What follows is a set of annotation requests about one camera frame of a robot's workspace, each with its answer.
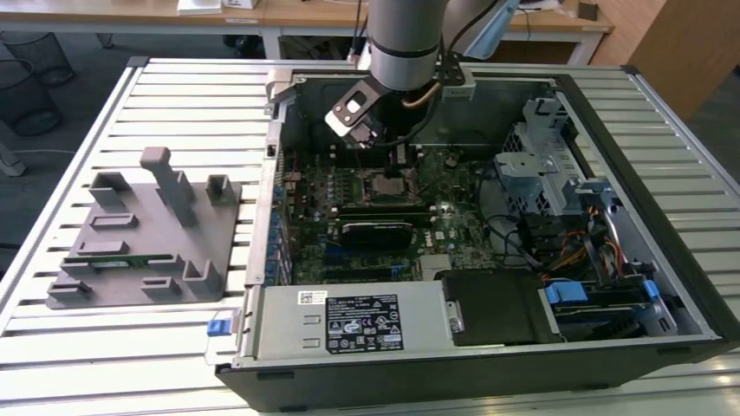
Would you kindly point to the CPU socket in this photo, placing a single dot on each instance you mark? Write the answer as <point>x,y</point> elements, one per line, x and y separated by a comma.
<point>389,200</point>

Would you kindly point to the green motherboard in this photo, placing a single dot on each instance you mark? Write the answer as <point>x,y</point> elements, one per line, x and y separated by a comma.
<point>462,208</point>

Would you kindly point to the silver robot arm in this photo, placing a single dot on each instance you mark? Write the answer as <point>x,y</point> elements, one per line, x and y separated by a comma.
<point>404,39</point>

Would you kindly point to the blue case latch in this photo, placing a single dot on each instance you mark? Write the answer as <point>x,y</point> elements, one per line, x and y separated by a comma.
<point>218,328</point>

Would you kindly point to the wooden cabinet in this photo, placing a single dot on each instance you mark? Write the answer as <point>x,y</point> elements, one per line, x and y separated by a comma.
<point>693,43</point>

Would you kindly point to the black mesh waste bin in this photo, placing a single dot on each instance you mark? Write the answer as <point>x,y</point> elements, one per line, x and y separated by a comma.
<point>28,99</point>
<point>40,56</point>

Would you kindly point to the black expansion slot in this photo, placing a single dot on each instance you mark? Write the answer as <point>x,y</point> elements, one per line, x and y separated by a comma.
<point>352,273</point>

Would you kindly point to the small black box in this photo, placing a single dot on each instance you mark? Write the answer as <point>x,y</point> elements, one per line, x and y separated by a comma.
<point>588,11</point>

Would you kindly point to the silver power supply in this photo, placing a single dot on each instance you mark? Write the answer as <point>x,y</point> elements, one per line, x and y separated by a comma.
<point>282,320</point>

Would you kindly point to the black graphics card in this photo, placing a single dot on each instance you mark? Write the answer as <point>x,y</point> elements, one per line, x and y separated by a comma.
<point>376,236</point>

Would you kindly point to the grey parts rack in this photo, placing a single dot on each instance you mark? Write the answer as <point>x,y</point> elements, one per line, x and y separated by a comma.
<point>149,260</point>

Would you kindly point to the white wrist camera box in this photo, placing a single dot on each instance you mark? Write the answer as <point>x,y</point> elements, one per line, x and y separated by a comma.
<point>458,89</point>

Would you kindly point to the silver metal drive cage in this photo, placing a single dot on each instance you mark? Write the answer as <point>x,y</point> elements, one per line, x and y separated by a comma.
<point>522,138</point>

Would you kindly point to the wooden desk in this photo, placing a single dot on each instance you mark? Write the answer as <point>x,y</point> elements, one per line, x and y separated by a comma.
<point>86,15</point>

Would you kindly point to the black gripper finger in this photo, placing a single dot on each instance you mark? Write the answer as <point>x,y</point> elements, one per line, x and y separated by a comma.
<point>397,162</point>

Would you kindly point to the black PC case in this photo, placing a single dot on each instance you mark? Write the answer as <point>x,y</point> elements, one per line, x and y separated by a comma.
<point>462,377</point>

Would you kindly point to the hard disk in blue carrier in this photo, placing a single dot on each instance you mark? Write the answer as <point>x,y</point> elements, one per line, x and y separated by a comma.
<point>566,294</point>

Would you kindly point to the black plastic shroud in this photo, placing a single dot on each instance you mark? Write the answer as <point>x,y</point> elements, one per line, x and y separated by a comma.
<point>497,303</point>

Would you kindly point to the green RAM stick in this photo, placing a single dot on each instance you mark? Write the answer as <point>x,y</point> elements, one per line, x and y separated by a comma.
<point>132,259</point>

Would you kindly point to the silver chipset heatsink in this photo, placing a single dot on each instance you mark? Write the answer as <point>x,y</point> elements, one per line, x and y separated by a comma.
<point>436,265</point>

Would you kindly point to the grey metal stand foot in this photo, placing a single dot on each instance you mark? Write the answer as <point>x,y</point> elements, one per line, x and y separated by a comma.
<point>12,151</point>

